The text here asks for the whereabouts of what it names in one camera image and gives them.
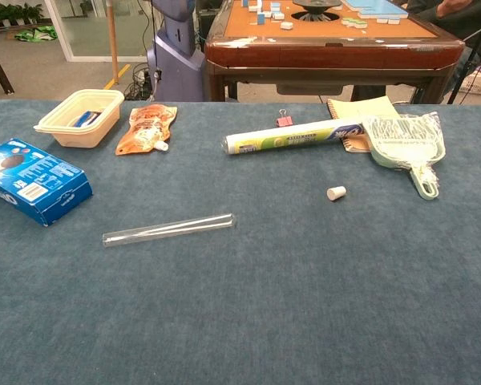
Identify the black tripod stand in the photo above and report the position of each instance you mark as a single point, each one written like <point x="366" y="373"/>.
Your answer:
<point x="457" y="86"/>

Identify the green mahjong tile row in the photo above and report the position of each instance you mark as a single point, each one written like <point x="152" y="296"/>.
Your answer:
<point x="354" y="23"/>

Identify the cream plastic food container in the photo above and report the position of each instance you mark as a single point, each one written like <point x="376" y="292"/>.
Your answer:
<point x="84" y="136"/>

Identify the white green cling film roll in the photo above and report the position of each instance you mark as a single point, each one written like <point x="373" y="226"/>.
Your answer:
<point x="284" y="139"/>

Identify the row of potted plants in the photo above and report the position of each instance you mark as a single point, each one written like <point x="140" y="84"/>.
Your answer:
<point x="12" y="14"/>

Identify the clear glass test tube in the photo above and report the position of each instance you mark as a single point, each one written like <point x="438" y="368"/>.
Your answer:
<point x="168" y="230"/>

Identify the small white cap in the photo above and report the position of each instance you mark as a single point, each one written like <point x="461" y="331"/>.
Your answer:
<point x="336" y="193"/>

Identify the blue purple robot kiosk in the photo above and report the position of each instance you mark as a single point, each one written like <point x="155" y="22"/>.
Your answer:
<point x="176" y="68"/>

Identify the blue white mahjong tile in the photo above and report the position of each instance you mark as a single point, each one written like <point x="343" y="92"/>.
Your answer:
<point x="261" y="18"/>
<point x="277" y="15"/>
<point x="286" y="25"/>

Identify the white glass partition frame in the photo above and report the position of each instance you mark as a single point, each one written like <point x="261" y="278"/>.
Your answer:
<point x="104" y="59"/>

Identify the wooden pole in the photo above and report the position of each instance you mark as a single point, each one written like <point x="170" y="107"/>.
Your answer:
<point x="112" y="40"/>

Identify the orange spout pouch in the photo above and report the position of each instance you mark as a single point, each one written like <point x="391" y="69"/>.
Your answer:
<point x="144" y="128"/>

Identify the pink binder clip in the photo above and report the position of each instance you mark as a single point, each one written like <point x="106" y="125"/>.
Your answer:
<point x="282" y="122"/>

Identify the blue mahjong tile stack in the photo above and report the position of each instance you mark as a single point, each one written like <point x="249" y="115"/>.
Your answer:
<point x="377" y="10"/>

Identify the brown wooden mahjong table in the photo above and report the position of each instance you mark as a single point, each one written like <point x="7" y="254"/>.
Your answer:
<point x="328" y="52"/>

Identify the blue felt table cover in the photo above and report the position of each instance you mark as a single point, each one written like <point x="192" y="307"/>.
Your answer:
<point x="240" y="301"/>

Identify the green dustpan in plastic wrap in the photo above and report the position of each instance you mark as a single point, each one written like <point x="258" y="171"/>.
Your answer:
<point x="401" y="148"/>

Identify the black mahjong centre dome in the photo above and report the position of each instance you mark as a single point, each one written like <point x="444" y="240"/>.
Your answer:
<point x="316" y="8"/>

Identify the kraft spiral notebook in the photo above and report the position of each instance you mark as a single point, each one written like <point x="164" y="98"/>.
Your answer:
<point x="360" y="108"/>

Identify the seated person in dark clothes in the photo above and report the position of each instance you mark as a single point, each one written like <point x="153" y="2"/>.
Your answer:
<point x="477" y="28"/>

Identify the green bag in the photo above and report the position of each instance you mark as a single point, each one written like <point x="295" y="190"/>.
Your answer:
<point x="36" y="34"/>

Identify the blue Oreo cookie box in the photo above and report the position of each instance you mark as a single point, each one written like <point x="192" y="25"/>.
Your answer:
<point x="32" y="180"/>

